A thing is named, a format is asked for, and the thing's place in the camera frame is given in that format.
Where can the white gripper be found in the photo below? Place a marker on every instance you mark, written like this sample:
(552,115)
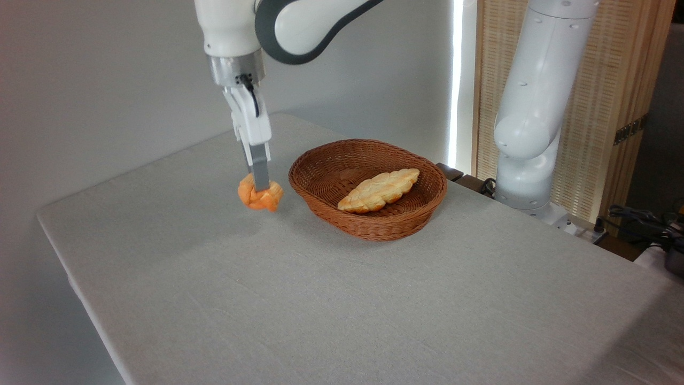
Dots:
(250,125)

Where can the small round bread roll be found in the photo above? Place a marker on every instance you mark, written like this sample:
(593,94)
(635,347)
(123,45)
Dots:
(267,200)

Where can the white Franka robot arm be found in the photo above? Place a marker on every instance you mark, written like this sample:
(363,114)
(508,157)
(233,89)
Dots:
(534,107)

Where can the long braided bread loaf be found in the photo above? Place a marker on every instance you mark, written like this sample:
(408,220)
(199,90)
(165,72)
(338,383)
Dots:
(377,191)

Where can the grey tablecloth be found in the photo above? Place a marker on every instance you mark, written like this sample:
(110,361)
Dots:
(320,299)

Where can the brown woven wicker basket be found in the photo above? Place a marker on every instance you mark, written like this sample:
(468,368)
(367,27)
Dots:
(406,214)

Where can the black metal screen hinge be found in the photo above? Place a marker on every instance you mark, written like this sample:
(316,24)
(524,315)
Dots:
(629,130)

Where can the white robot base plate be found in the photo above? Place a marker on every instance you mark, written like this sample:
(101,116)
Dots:
(564,220)

